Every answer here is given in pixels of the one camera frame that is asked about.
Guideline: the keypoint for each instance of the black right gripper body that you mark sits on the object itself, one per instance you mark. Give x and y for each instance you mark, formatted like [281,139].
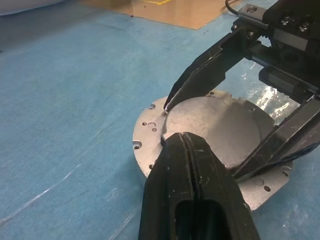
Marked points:
[292,45]

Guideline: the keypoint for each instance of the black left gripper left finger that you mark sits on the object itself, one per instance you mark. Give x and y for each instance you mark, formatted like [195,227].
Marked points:
[162,187]

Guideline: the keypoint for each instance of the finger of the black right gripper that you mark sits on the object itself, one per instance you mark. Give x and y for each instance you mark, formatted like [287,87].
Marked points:
[202,77]
[282,145]

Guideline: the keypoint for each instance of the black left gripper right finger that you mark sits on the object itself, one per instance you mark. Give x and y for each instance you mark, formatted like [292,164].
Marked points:
[220,182]

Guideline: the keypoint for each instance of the silver motor lid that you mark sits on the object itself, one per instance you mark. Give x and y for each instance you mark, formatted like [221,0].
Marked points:
[200,120]

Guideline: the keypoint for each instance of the brown cardboard board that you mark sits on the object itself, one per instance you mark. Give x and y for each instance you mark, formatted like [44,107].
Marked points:
[162,15]

